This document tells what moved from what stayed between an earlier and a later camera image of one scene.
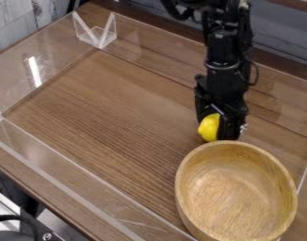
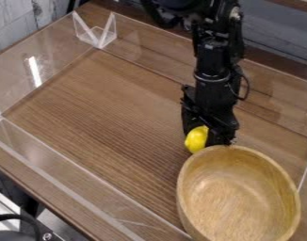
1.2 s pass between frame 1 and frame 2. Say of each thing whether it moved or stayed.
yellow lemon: moved
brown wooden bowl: stayed
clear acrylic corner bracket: stayed
